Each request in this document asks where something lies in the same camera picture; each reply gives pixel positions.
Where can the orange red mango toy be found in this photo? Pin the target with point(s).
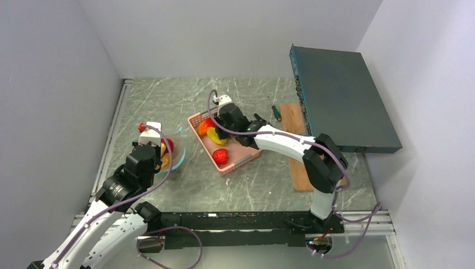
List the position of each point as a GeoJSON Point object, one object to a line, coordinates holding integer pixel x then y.
{"type": "Point", "coordinates": [204, 126]}

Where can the yellow bumpy fruit toy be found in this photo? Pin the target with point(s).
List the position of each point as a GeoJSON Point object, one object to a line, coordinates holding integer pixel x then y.
{"type": "Point", "coordinates": [163, 149]}

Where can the black handled pliers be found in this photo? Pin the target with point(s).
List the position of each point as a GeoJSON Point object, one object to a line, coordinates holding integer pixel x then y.
{"type": "Point", "coordinates": [260, 120]}

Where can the red pomegranate toy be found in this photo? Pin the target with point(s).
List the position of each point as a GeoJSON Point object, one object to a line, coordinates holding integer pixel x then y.
{"type": "Point", "coordinates": [170, 142]}

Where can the dark blue network switch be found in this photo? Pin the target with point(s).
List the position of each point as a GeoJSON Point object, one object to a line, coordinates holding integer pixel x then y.
{"type": "Point", "coordinates": [338, 97]}

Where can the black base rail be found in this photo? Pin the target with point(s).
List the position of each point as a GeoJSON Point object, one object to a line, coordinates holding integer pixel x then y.
{"type": "Point", "coordinates": [225, 229]}

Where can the clear zip top bag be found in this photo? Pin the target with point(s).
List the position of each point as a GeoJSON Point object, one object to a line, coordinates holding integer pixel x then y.
{"type": "Point", "coordinates": [178, 153]}

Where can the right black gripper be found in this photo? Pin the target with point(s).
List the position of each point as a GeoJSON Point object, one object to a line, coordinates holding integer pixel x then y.
{"type": "Point", "coordinates": [222, 135]}

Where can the red cracked fruit toy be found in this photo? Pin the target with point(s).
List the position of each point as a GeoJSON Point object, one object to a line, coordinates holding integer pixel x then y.
{"type": "Point", "coordinates": [220, 156]}

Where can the yellow starfruit toy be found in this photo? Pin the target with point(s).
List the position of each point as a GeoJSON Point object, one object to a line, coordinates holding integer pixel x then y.
{"type": "Point", "coordinates": [213, 136]}

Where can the green handled screwdriver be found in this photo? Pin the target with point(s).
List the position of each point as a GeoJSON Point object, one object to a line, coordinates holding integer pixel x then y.
{"type": "Point", "coordinates": [276, 113]}

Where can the wooden board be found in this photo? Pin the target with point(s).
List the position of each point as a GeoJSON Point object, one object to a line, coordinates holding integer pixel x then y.
{"type": "Point", "coordinates": [292, 122]}

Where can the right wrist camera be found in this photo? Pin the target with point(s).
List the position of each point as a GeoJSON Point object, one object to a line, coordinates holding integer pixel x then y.
{"type": "Point", "coordinates": [221, 100]}

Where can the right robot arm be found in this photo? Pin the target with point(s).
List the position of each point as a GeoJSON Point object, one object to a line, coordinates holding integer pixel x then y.
{"type": "Point", "coordinates": [324, 164]}

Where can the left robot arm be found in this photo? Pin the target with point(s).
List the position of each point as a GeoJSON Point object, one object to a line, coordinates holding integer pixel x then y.
{"type": "Point", "coordinates": [90, 245]}

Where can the pink plastic basket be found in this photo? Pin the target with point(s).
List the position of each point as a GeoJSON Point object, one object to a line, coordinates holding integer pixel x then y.
{"type": "Point", "coordinates": [238, 154]}

